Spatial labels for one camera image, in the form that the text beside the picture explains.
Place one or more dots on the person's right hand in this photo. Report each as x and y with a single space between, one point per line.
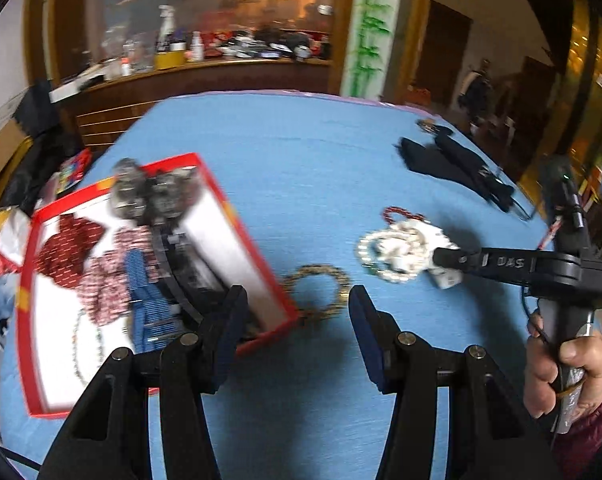
538 375

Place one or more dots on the small brown object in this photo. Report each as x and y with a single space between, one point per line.
428 125

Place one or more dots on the pink patterned bow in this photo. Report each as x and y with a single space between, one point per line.
106 280

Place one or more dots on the dark hanging jacket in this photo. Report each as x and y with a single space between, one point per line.
476 87

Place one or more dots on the yellow container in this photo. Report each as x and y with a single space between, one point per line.
168 60

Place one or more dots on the dark-framed eyeglasses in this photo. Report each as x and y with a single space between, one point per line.
522 211

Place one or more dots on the blue tablecloth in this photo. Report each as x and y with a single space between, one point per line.
306 160

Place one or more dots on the wooden counter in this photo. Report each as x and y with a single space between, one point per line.
206 80

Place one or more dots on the person's right forearm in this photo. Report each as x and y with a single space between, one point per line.
596 435

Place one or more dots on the dark wooden door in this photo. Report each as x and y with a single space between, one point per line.
443 55

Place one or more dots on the white spray bottle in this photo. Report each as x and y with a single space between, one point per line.
165 25

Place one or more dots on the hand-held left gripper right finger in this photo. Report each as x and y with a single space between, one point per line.
371 342

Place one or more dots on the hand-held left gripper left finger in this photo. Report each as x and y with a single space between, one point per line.
228 332

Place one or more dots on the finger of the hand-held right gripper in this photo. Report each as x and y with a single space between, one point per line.
481 260

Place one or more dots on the red white plastic bag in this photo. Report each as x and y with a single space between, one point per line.
6 245

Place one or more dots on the blue striped cloth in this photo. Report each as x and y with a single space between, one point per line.
141 300

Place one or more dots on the bamboo painting panel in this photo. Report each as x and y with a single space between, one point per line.
371 35

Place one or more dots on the red patterned bow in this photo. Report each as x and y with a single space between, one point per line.
68 250

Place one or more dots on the red cardboard box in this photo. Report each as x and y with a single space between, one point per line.
253 260

